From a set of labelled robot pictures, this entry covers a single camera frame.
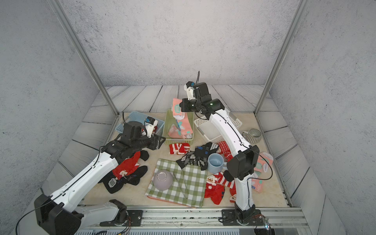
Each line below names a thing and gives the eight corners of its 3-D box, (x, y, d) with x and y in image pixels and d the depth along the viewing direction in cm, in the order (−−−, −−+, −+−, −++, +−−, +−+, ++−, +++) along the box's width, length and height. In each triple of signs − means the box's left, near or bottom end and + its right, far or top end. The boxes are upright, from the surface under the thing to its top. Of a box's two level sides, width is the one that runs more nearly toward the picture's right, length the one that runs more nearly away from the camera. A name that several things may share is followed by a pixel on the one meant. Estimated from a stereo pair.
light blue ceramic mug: (208, 173, 89) (209, 168, 83) (207, 158, 95) (208, 152, 90) (225, 173, 89) (227, 168, 83) (223, 158, 95) (225, 152, 90)
